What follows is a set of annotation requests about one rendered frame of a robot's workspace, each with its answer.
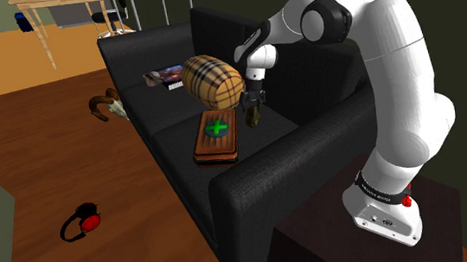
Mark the brown olive lumpy object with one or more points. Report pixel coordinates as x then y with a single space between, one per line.
253 115

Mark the black fabric sofa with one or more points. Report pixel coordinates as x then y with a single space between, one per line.
172 110

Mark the horned animal skull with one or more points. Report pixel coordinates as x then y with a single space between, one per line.
106 105

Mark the black office chair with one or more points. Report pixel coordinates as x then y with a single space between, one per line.
107 15

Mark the brown wooden tray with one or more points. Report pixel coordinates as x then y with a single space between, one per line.
209 147

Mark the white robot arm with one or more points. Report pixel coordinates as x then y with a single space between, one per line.
399 90

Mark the light wooden table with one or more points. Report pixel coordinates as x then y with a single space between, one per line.
57 0

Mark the blue bin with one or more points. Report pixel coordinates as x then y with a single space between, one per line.
23 21

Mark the plaid cylindrical cushion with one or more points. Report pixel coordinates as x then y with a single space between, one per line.
212 81

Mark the red black headphones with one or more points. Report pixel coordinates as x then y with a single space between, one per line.
85 222

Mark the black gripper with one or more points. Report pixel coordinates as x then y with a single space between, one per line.
254 96

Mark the colourful picture book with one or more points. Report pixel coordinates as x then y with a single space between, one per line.
167 75

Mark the green cross disc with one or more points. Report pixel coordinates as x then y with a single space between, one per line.
216 128

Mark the dark robot stand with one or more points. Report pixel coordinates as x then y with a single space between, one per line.
353 238

